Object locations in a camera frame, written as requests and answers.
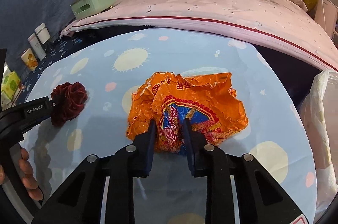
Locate green tissue box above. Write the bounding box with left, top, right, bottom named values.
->
left=71, top=0, right=116, bottom=20

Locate dark red scrunchie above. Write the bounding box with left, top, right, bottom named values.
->
left=50, top=82, right=88, bottom=127

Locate orange patterned cup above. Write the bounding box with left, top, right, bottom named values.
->
left=21, top=48, right=38, bottom=71

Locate green dotted box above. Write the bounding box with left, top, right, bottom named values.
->
left=1, top=71, right=21, bottom=105

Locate light blue dotted tablecloth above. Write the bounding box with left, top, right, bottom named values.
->
left=22, top=29, right=317, bottom=223

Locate orange foil snack wrapper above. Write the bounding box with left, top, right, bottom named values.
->
left=126, top=72, right=249, bottom=153

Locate white cosmetic bottle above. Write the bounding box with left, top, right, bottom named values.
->
left=27, top=33, right=46, bottom=60

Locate left human hand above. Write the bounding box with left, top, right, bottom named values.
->
left=18, top=147, right=44, bottom=201

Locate white cosmetic tube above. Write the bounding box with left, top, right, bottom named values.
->
left=34, top=23, right=51, bottom=45

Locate white lined trash bin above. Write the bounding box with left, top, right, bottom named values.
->
left=300, top=70, right=337, bottom=220

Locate pink electric kettle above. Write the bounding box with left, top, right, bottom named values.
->
left=315, top=0, right=337, bottom=39

